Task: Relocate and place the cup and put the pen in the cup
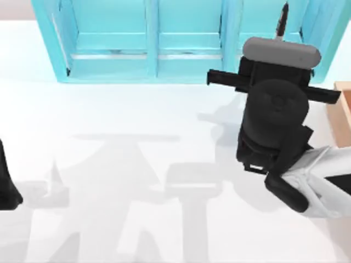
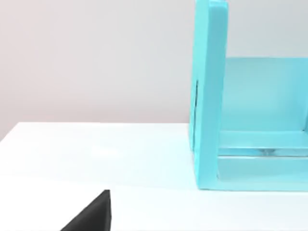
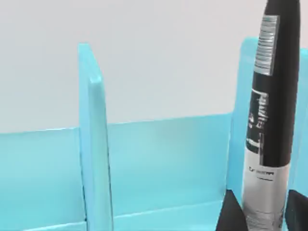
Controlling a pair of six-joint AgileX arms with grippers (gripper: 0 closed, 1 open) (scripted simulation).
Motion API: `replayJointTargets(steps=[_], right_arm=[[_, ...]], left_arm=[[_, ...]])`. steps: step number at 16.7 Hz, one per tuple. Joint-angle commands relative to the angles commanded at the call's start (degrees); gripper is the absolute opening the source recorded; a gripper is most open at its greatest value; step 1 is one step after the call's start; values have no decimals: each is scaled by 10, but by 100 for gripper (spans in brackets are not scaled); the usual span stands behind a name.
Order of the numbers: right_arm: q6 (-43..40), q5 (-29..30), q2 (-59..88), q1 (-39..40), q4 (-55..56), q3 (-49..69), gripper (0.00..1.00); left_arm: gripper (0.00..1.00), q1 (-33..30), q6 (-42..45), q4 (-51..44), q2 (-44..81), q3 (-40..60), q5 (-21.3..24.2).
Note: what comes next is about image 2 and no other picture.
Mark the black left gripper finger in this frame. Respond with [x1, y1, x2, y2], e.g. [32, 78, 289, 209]
[59, 189, 112, 231]

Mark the light blue rack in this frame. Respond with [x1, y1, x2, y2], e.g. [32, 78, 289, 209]
[189, 0, 308, 193]

